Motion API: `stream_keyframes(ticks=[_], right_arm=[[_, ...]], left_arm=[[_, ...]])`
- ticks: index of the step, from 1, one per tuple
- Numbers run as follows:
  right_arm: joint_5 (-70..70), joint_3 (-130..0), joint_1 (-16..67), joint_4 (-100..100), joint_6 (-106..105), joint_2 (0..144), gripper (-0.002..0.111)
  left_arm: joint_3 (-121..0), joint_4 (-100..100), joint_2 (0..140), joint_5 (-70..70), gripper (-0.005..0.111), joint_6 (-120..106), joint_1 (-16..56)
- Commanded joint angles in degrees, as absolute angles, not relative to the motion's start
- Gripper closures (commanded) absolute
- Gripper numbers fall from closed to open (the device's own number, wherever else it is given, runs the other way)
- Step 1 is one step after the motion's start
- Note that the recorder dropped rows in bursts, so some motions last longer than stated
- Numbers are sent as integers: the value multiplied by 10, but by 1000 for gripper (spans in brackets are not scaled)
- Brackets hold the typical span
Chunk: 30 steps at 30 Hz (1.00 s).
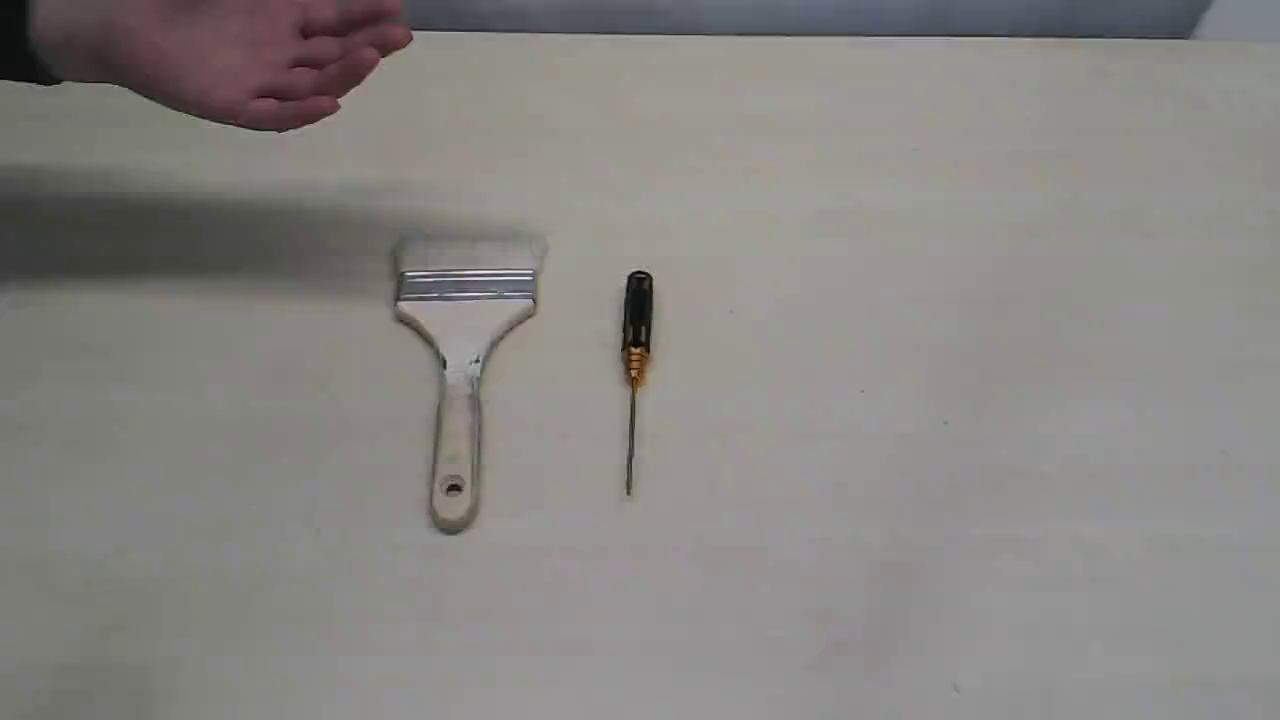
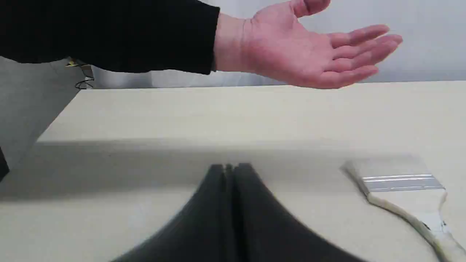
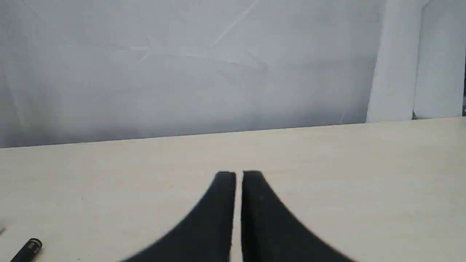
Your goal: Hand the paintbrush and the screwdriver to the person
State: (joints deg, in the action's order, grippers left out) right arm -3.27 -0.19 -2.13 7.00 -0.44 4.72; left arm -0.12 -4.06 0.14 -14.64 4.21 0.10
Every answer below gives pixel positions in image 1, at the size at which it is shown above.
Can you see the person's bare hand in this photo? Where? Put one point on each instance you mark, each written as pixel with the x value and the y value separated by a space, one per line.
pixel 270 66

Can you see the wide wooden paint brush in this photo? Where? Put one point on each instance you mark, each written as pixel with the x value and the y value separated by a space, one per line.
pixel 462 296

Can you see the black and gold screwdriver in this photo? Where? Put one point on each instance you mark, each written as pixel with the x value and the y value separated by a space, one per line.
pixel 637 325

